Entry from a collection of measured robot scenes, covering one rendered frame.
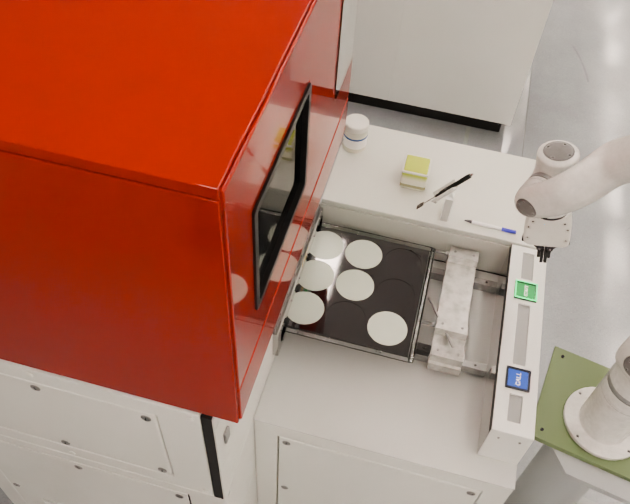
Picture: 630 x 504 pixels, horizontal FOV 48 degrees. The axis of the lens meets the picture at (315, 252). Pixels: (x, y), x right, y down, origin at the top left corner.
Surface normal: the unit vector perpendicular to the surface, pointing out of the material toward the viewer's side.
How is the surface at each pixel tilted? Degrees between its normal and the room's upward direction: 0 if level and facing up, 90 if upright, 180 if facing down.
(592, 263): 0
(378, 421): 0
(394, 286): 0
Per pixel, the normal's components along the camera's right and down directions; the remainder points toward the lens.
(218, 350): -0.25, 0.75
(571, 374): 0.08, -0.65
